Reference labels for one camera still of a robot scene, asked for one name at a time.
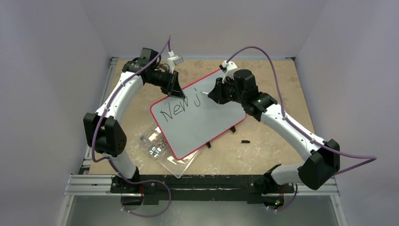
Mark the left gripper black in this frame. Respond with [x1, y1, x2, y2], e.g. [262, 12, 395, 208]
[147, 69, 185, 99]

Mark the pink framed whiteboard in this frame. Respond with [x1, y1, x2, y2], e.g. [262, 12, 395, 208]
[150, 69, 246, 160]

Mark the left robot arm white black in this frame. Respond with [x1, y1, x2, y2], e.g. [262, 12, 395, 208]
[83, 48, 185, 193]

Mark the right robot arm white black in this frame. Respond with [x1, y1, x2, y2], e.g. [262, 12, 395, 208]
[207, 69, 340, 192]

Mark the clear plastic screw box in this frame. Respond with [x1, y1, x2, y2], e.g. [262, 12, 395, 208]
[139, 123, 202, 178]

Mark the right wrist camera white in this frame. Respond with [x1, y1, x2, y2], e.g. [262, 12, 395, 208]
[219, 61, 238, 83]

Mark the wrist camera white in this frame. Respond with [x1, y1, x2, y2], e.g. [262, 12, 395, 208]
[219, 61, 238, 83]
[167, 51, 184, 73]

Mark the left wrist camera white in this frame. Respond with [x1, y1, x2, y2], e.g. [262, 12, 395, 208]
[167, 51, 184, 73]

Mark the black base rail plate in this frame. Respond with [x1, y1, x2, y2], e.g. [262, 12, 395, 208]
[110, 174, 295, 206]

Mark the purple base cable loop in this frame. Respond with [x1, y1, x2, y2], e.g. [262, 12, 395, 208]
[120, 178, 172, 218]

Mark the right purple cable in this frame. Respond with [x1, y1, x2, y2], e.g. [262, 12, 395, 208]
[226, 46, 377, 176]

